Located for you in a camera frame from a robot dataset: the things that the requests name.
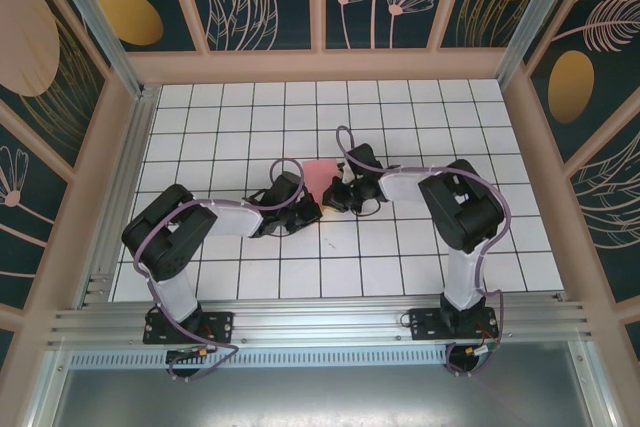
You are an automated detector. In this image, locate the wall panel with yellow oval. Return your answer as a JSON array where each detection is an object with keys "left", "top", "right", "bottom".
[{"left": 62, "top": 0, "right": 197, "bottom": 53}]

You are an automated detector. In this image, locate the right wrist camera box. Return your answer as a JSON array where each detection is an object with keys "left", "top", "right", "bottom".
[{"left": 322, "top": 179, "right": 354, "bottom": 209}]

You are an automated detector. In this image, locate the aluminium frame post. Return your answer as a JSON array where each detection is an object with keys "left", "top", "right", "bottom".
[
  {"left": 39, "top": 0, "right": 146, "bottom": 98},
  {"left": 494, "top": 0, "right": 586, "bottom": 93}
]

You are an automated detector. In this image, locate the grey metal sheet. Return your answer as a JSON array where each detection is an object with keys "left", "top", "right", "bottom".
[{"left": 29, "top": 341, "right": 616, "bottom": 427}]

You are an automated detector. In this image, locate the wall panel with feather outline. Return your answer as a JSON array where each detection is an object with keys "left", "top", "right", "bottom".
[{"left": 527, "top": 0, "right": 640, "bottom": 163}]

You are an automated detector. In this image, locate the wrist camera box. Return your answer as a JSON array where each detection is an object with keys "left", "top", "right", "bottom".
[
  {"left": 298, "top": 199, "right": 324, "bottom": 226},
  {"left": 322, "top": 179, "right": 354, "bottom": 209}
]

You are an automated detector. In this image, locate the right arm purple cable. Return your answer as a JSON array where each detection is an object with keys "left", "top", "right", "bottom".
[{"left": 335, "top": 125, "right": 511, "bottom": 378}]

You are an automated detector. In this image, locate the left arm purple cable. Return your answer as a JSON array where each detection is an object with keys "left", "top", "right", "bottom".
[{"left": 133, "top": 158, "right": 307, "bottom": 382}]

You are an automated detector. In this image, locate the small circuit board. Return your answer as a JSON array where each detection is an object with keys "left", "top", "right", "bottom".
[{"left": 166, "top": 346, "right": 211, "bottom": 364}]

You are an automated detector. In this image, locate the wide aluminium mounting rail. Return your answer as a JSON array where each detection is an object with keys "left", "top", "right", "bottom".
[{"left": 47, "top": 296, "right": 596, "bottom": 348}]

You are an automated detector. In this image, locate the wall panel with single flower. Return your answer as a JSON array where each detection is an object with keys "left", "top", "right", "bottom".
[{"left": 0, "top": 101, "right": 71, "bottom": 311}]

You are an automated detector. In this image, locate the pink paper sheet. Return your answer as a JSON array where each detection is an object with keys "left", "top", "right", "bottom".
[{"left": 302, "top": 158, "right": 341, "bottom": 203}]

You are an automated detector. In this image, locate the aluminium side rail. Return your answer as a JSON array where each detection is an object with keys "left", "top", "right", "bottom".
[{"left": 74, "top": 86, "right": 161, "bottom": 308}]

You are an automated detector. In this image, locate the slotted metal cable tray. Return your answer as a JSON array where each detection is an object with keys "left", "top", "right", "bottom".
[{"left": 68, "top": 349, "right": 581, "bottom": 369}]

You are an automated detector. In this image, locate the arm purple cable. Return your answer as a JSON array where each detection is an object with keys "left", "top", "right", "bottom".
[
  {"left": 133, "top": 158, "right": 307, "bottom": 382},
  {"left": 335, "top": 125, "right": 511, "bottom": 378}
]

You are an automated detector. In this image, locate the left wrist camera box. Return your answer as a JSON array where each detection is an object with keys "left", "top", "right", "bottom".
[{"left": 298, "top": 199, "right": 324, "bottom": 226}]

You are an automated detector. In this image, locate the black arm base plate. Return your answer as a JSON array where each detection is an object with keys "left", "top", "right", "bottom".
[
  {"left": 142, "top": 311, "right": 236, "bottom": 346},
  {"left": 408, "top": 306, "right": 501, "bottom": 341}
]

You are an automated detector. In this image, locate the wall panel with large circle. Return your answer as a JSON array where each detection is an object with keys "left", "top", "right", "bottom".
[{"left": 0, "top": 0, "right": 112, "bottom": 171}]

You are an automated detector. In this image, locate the short aluminium frame strut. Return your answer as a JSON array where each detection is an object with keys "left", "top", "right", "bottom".
[
  {"left": 22, "top": 346, "right": 76, "bottom": 427},
  {"left": 569, "top": 341, "right": 621, "bottom": 427}
]

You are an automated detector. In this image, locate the wall panel with fern outlines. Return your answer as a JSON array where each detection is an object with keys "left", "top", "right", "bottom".
[{"left": 569, "top": 136, "right": 640, "bottom": 303}]

